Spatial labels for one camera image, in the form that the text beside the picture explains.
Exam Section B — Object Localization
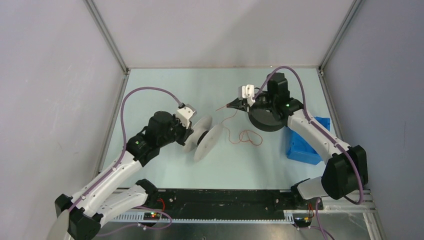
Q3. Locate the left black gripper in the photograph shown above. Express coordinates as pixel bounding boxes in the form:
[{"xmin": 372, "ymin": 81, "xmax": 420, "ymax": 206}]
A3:
[{"xmin": 158, "ymin": 114, "xmax": 194, "ymax": 148}]

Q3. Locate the white cable spool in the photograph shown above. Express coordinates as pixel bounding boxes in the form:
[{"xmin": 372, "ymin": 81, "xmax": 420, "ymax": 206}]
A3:
[{"xmin": 182, "ymin": 115, "xmax": 224, "ymax": 162}]

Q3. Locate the red thin cable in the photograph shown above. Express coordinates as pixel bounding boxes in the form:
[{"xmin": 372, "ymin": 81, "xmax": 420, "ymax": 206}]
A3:
[{"xmin": 215, "ymin": 103, "xmax": 264, "ymax": 147}]

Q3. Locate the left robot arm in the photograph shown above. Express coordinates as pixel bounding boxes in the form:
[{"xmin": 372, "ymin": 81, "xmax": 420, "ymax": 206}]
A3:
[{"xmin": 47, "ymin": 105, "xmax": 196, "ymax": 240}]

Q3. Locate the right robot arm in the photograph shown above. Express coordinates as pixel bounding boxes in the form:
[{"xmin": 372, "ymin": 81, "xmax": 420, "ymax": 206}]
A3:
[{"xmin": 226, "ymin": 72, "xmax": 368, "ymax": 209}]

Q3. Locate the blue plastic bin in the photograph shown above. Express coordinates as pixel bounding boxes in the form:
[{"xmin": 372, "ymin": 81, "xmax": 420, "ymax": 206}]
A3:
[{"xmin": 286, "ymin": 116, "xmax": 331, "ymax": 165}]

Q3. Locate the left controller board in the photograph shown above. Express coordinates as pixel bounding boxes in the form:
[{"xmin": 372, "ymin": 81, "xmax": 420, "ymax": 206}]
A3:
[{"xmin": 143, "ymin": 212, "xmax": 162, "ymax": 221}]

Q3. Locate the controller board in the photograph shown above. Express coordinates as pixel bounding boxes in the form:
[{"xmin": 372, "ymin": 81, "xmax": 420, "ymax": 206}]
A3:
[
  {"xmin": 143, "ymin": 212, "xmax": 162, "ymax": 221},
  {"xmin": 293, "ymin": 217, "xmax": 313, "ymax": 230}
]

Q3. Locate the right controller board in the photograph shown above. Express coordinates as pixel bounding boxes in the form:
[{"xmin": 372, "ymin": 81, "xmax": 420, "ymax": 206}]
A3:
[{"xmin": 293, "ymin": 217, "xmax": 313, "ymax": 230}]

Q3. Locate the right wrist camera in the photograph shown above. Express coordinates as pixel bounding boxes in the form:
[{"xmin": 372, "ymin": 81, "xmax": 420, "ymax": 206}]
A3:
[{"xmin": 238, "ymin": 84, "xmax": 256, "ymax": 107}]

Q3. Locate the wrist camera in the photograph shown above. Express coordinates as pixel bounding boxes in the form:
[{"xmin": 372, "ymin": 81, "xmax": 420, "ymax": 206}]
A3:
[
  {"xmin": 238, "ymin": 84, "xmax": 256, "ymax": 107},
  {"xmin": 175, "ymin": 104, "xmax": 197, "ymax": 129}
]

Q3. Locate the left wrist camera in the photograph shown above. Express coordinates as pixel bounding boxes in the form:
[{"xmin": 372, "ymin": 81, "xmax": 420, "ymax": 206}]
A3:
[{"xmin": 175, "ymin": 104, "xmax": 197, "ymax": 129}]

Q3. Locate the black cable spool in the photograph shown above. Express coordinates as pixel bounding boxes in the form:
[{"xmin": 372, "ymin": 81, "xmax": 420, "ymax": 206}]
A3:
[{"xmin": 248, "ymin": 107, "xmax": 293, "ymax": 132}]

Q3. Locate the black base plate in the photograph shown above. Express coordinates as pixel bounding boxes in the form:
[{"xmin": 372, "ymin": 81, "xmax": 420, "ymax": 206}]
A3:
[{"xmin": 144, "ymin": 188, "xmax": 323, "ymax": 221}]

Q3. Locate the white slotted cable duct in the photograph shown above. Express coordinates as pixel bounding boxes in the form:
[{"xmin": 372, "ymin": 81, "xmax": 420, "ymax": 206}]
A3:
[{"xmin": 105, "ymin": 211, "xmax": 296, "ymax": 225}]

